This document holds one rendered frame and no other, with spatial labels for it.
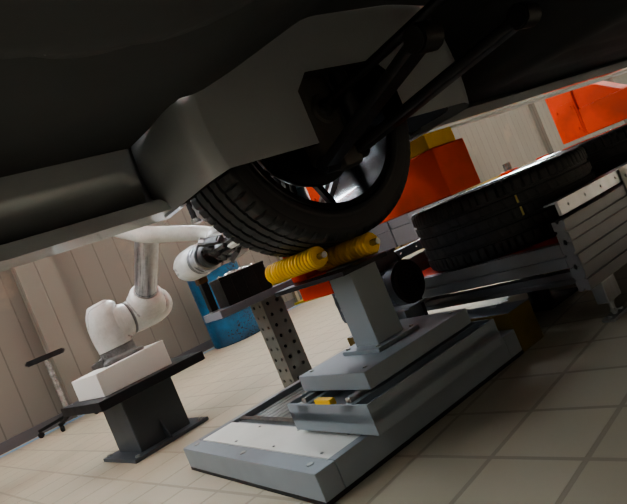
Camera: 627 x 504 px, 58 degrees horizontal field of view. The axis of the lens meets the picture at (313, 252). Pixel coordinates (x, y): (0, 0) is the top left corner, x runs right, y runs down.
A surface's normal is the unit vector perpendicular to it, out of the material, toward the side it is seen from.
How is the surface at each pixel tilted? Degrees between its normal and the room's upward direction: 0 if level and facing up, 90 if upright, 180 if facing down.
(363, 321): 90
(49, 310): 90
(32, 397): 90
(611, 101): 90
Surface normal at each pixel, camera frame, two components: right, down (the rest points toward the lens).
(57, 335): 0.63, -0.25
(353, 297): -0.75, 0.32
